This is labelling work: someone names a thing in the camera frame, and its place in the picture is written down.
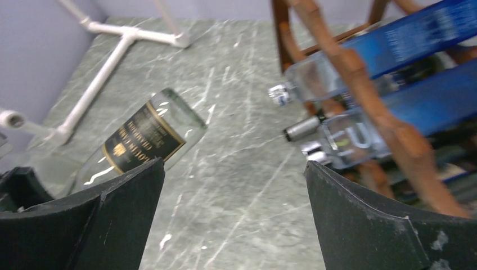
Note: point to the clear stoppered glass bottle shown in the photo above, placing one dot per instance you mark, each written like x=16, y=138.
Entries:
x=429, y=106

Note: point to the wooden wine rack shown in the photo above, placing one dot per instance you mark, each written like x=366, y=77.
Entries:
x=410, y=150

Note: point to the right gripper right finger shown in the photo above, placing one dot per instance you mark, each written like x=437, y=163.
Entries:
x=358, y=228

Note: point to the blue square bottle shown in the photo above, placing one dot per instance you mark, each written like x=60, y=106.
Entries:
x=384, y=46

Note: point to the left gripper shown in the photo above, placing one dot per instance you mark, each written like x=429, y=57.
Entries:
x=21, y=188

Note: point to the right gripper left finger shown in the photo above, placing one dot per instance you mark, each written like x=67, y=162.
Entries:
x=102, y=227

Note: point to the clear tall bottle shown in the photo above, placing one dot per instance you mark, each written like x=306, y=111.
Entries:
x=165, y=127

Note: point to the labelled dark wine bottle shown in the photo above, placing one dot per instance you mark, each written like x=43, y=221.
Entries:
x=302, y=129

